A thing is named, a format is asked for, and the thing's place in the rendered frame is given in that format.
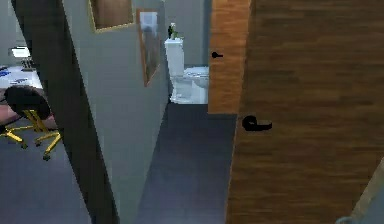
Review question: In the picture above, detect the light brown wooden door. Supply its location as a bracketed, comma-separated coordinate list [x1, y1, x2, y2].
[207, 0, 253, 115]

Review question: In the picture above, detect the black lever door handle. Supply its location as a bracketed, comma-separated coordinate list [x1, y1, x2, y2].
[241, 115, 273, 132]

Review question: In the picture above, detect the black yellow office chair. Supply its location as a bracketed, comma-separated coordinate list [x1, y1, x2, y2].
[0, 84, 63, 162]

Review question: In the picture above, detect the white toilet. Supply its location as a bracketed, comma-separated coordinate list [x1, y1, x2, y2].
[164, 37, 210, 105]

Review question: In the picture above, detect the white laptop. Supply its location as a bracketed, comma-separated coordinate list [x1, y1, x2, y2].
[10, 46, 36, 72]

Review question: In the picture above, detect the brown framed wall picture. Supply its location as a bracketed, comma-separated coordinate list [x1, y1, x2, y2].
[87, 0, 135, 33]

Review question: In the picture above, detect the white desk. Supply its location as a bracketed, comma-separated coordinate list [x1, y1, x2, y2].
[0, 64, 44, 90]

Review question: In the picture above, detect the small green house plant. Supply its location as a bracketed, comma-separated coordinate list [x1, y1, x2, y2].
[167, 22, 180, 41]

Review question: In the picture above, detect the large brown wooden door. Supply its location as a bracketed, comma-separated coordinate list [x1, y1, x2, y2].
[225, 0, 384, 224]

